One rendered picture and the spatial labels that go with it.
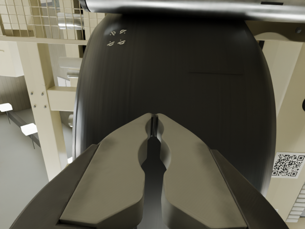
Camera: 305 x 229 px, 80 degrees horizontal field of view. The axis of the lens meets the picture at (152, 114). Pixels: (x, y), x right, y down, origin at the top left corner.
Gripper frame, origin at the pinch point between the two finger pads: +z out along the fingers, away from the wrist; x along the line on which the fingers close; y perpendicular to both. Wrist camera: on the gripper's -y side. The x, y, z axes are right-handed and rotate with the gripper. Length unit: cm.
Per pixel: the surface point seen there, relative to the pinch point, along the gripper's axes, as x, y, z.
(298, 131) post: 32.1, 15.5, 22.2
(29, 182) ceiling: -379, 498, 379
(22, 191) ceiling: -378, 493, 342
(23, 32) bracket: -56, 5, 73
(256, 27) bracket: 24.0, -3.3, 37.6
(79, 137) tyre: -9.4, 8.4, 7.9
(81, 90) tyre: -9.8, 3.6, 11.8
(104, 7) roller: -7.2, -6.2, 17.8
